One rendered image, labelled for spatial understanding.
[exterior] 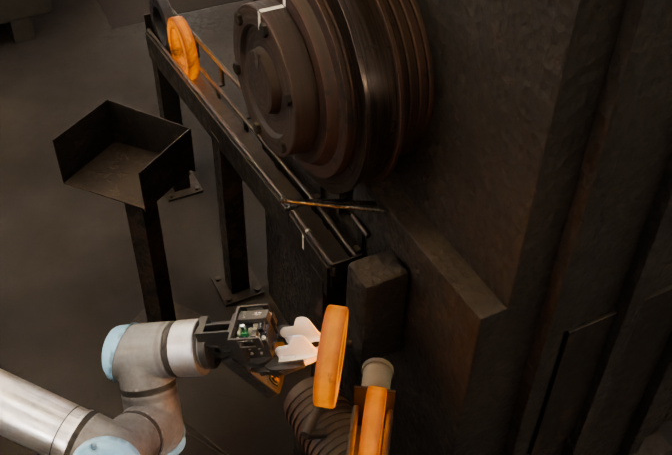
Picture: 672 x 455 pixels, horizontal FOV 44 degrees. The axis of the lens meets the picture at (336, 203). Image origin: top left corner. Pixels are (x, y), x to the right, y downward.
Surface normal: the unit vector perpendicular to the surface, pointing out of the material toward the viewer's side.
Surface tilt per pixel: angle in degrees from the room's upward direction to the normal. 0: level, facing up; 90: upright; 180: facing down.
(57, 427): 25
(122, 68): 1
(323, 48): 52
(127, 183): 5
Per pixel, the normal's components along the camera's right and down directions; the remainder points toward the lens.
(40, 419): 0.04, -0.41
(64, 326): 0.02, -0.75
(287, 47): 0.29, -0.27
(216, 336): -0.14, 0.65
